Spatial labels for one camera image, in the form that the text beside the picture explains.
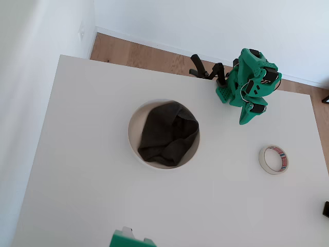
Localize white masking tape roll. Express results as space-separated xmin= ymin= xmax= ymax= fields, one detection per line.
xmin=258 ymin=145 xmax=289 ymax=175

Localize white wall socket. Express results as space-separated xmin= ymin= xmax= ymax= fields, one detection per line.
xmin=78 ymin=21 xmax=86 ymax=42

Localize green camera stand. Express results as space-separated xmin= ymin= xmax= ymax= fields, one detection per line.
xmin=109 ymin=226 xmax=157 ymax=247

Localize black table clamp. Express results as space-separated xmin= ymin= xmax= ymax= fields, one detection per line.
xmin=189 ymin=54 xmax=230 ymax=88

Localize thin arm servo cable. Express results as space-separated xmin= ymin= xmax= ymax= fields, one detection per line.
xmin=272 ymin=74 xmax=283 ymax=93

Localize dark grey cloth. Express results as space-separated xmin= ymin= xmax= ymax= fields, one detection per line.
xmin=137 ymin=101 xmax=200 ymax=167

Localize white bowl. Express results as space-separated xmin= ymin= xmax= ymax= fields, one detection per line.
xmin=127 ymin=98 xmax=200 ymax=170

